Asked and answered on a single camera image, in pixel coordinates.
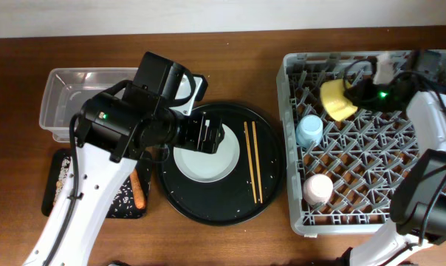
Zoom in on yellow bowl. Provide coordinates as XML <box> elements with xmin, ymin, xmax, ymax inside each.
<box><xmin>320</xmin><ymin>79</ymin><xmax>358</xmax><ymax>122</ymax></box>

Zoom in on orange carrot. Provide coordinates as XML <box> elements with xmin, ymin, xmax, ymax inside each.
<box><xmin>129</xmin><ymin>169</ymin><xmax>146</xmax><ymax>210</ymax></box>

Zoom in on grey plate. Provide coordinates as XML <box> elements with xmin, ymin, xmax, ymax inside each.
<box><xmin>173</xmin><ymin>124</ymin><xmax>240</xmax><ymax>183</ymax></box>

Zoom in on blue plastic cup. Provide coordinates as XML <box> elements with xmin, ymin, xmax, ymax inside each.
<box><xmin>295</xmin><ymin>115</ymin><xmax>323</xmax><ymax>149</ymax></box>

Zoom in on wooden chopstick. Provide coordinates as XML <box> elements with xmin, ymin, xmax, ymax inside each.
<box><xmin>252</xmin><ymin>121</ymin><xmax>263</xmax><ymax>204</ymax></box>
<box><xmin>244</xmin><ymin>121</ymin><xmax>257</xmax><ymax>204</ymax></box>

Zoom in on pink plastic cup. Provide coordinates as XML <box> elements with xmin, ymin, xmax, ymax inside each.
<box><xmin>303</xmin><ymin>174</ymin><xmax>334</xmax><ymax>205</ymax></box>

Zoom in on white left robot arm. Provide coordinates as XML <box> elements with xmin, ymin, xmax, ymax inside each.
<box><xmin>24</xmin><ymin>78</ymin><xmax>224</xmax><ymax>265</ymax></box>

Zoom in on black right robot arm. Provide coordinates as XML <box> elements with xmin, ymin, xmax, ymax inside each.
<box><xmin>339</xmin><ymin>71</ymin><xmax>446</xmax><ymax>265</ymax></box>

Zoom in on grey dishwasher rack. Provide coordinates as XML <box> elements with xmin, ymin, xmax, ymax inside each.
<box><xmin>276</xmin><ymin>50</ymin><xmax>446</xmax><ymax>237</ymax></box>

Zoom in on clear plastic bin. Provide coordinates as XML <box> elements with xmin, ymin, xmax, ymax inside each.
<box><xmin>39</xmin><ymin>67</ymin><xmax>137</xmax><ymax>143</ymax></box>

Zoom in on black rectangular tray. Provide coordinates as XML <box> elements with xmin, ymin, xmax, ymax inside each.
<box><xmin>41</xmin><ymin>149</ymin><xmax>152</xmax><ymax>219</ymax></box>

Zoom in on rice and food scraps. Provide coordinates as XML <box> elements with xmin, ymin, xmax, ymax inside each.
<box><xmin>53</xmin><ymin>156</ymin><xmax>71</xmax><ymax>204</ymax></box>

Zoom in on round black tray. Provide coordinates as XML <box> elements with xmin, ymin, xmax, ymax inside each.
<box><xmin>157</xmin><ymin>103</ymin><xmax>286</xmax><ymax>226</ymax></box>

